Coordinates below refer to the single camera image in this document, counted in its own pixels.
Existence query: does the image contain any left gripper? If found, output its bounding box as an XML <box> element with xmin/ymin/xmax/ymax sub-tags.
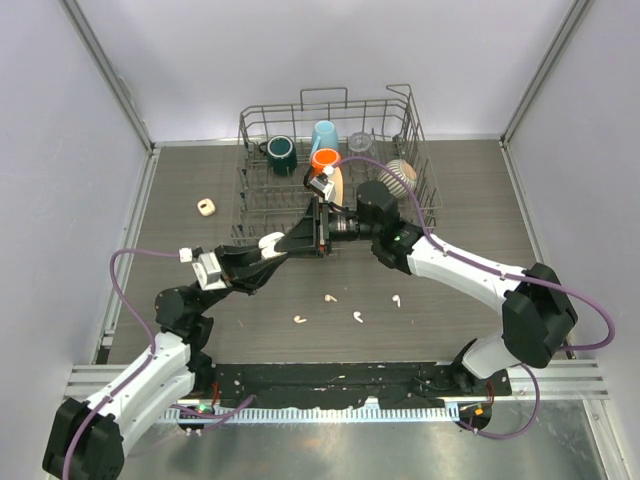
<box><xmin>198</xmin><ymin>242</ymin><xmax>285</xmax><ymax>314</ymax></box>

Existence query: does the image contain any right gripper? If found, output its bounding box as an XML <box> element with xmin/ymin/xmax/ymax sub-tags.
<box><xmin>275</xmin><ymin>197</ymin><xmax>379</xmax><ymax>260</ymax></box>

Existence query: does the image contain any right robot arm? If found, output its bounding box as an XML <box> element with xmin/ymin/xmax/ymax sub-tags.
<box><xmin>270</xmin><ymin>181</ymin><xmax>577</xmax><ymax>395</ymax></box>

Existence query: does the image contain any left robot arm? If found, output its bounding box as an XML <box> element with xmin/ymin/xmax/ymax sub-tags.
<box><xmin>42</xmin><ymin>235</ymin><xmax>287</xmax><ymax>479</ymax></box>

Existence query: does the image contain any beige earbud charging case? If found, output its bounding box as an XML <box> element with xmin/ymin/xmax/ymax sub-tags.
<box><xmin>197</xmin><ymin>198</ymin><xmax>217</xmax><ymax>217</ymax></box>

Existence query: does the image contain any beige oval plate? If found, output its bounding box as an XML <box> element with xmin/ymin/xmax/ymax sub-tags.
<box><xmin>329</xmin><ymin>168</ymin><xmax>344</xmax><ymax>206</ymax></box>

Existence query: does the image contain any orange mug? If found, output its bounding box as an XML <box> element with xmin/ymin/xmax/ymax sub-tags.
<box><xmin>303</xmin><ymin>149</ymin><xmax>341</xmax><ymax>189</ymax></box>

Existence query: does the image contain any dark green mug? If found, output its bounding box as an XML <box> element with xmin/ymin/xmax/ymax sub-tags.
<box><xmin>258</xmin><ymin>135</ymin><xmax>298</xmax><ymax>176</ymax></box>

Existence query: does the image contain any light blue cup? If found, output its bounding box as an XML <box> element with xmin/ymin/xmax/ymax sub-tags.
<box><xmin>311</xmin><ymin>120</ymin><xmax>339</xmax><ymax>154</ymax></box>

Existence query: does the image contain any clear glass cup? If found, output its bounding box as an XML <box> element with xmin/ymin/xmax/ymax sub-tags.
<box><xmin>348</xmin><ymin>131</ymin><xmax>377</xmax><ymax>173</ymax></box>

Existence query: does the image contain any striped ceramic bowl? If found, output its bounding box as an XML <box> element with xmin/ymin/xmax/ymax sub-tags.
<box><xmin>377</xmin><ymin>159</ymin><xmax>418</xmax><ymax>199</ymax></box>

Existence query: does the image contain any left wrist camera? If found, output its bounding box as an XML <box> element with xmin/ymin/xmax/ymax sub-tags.
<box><xmin>178</xmin><ymin>247</ymin><xmax>227</xmax><ymax>291</ymax></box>

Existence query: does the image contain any grey wire dish rack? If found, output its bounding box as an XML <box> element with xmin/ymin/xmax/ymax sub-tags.
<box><xmin>231</xmin><ymin>84</ymin><xmax>442</xmax><ymax>246</ymax></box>

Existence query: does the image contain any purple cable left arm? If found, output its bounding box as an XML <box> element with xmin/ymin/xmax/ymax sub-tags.
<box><xmin>62</xmin><ymin>247</ymin><xmax>194</xmax><ymax>480</ymax></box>

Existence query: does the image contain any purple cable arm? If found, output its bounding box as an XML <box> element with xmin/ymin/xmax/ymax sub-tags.
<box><xmin>329</xmin><ymin>155</ymin><xmax>617</xmax><ymax>441</ymax></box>
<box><xmin>62</xmin><ymin>247</ymin><xmax>194</xmax><ymax>480</ymax></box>

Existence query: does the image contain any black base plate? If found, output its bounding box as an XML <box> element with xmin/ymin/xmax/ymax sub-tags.
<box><xmin>209</xmin><ymin>362</ymin><xmax>512</xmax><ymax>410</ymax></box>

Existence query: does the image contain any white slotted cable duct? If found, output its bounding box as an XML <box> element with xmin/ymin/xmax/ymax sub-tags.
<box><xmin>164</xmin><ymin>403</ymin><xmax>460</xmax><ymax>426</ymax></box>

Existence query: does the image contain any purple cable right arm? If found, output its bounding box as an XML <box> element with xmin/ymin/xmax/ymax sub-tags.
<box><xmin>329</xmin><ymin>155</ymin><xmax>617</xmax><ymax>441</ymax></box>

